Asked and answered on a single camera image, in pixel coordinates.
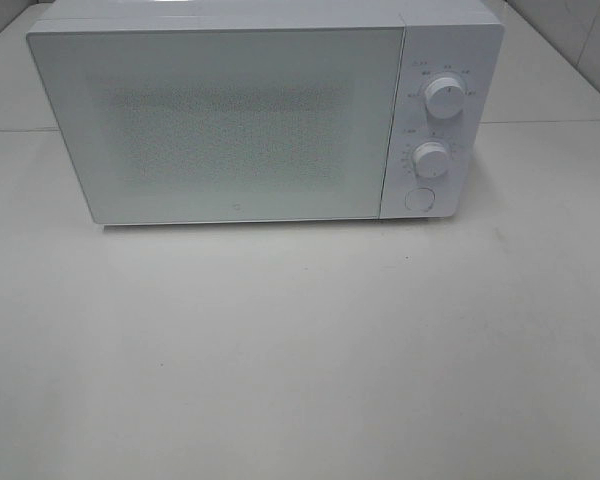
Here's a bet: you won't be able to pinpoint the white microwave door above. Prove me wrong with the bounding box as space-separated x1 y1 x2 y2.
28 28 404 225

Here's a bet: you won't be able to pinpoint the white microwave oven body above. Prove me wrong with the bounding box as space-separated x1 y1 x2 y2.
26 1 504 224

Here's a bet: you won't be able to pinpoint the white upper power knob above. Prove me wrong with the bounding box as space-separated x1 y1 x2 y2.
424 73 466 120

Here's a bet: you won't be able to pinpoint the white timer knob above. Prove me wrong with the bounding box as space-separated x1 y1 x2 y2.
412 141 451 179

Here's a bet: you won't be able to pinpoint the round door release button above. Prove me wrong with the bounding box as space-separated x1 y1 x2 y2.
405 188 435 212

